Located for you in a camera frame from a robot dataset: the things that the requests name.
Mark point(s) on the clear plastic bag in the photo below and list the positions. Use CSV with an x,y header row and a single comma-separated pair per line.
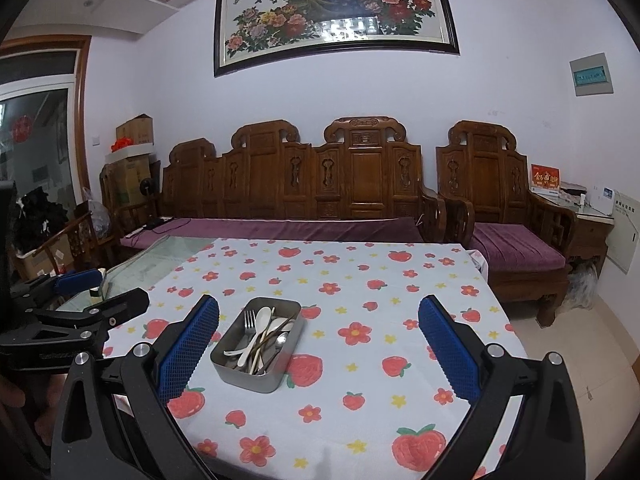
x,y
582,287

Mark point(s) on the strawberry flower print tablecloth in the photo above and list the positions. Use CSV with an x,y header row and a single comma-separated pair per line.
x,y
350,270

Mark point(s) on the red gift box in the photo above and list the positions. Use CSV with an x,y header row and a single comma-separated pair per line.
x,y
545,178

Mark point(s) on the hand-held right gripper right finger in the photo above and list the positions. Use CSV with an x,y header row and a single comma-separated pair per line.
x,y
450,355

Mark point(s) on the framed peacock flower painting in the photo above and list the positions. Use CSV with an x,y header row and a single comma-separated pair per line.
x,y
325,10

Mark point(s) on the metal fork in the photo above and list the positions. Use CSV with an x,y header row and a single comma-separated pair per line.
x,y
249,322

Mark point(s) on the small cardboard box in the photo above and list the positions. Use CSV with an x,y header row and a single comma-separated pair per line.
x,y
135,130

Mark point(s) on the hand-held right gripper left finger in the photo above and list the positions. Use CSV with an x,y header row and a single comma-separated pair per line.
x,y
192,350

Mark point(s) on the black cloth pile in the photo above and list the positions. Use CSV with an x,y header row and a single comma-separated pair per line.
x,y
40,220

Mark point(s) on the white box blue label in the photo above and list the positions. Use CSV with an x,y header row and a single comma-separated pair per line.
x,y
602,200

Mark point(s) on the small metal spoon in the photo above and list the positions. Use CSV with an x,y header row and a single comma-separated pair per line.
x,y
281,340

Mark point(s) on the purple sofa cushion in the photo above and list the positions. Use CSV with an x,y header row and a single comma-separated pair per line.
x,y
275,230

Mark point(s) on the purple armchair cushion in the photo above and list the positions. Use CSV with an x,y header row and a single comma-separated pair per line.
x,y
515,247

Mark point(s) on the carved wooden sofa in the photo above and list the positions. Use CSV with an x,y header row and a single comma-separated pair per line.
x,y
270,175

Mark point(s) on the small black fan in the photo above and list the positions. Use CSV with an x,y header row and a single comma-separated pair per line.
x,y
147,187

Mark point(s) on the rectangular metal tray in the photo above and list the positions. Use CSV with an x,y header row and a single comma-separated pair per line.
x,y
250,382

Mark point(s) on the wooden door frame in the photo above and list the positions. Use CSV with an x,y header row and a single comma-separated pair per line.
x,y
82,110

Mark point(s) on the wooden side table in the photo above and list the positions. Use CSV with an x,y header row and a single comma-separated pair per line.
x,y
590,235

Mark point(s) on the person's left hand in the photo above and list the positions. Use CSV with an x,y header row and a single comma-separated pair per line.
x,y
11,392

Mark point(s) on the large cardboard box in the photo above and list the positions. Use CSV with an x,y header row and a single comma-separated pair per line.
x,y
127,180

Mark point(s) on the dark wooden chopstick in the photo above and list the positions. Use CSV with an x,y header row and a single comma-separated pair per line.
x,y
280,327

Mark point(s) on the carved wooden armchair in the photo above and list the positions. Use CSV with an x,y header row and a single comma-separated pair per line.
x,y
485,170

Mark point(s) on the grey wall electric box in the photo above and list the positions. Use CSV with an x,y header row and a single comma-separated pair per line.
x,y
591,75

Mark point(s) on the red plastic object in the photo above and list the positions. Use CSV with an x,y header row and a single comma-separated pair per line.
x,y
122,145

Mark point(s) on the wooden side chair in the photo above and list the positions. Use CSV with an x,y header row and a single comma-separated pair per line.
x,y
75,245

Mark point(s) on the white power strip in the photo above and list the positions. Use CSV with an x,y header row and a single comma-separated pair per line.
x,y
135,232

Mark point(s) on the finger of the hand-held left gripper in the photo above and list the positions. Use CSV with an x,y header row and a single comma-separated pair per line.
x,y
115,310
77,281

